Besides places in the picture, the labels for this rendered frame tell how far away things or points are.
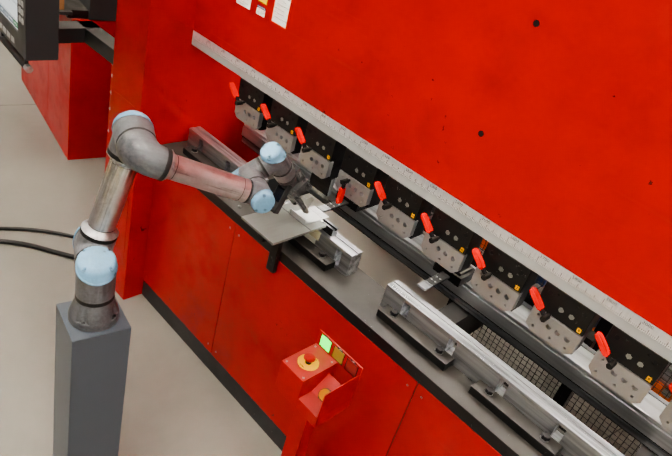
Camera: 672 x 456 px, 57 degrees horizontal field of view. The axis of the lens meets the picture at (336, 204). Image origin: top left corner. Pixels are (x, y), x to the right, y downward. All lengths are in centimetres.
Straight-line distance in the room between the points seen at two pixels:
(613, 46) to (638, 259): 52
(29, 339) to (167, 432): 80
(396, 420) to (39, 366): 160
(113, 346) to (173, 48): 126
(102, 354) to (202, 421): 85
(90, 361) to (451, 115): 134
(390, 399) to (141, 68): 163
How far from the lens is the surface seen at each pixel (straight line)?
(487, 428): 201
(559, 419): 202
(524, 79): 175
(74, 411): 231
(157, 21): 267
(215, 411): 292
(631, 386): 185
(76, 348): 209
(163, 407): 291
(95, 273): 197
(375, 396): 225
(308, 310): 234
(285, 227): 226
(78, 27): 319
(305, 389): 208
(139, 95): 278
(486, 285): 193
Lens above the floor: 223
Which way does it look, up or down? 30 degrees down
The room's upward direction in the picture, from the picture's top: 16 degrees clockwise
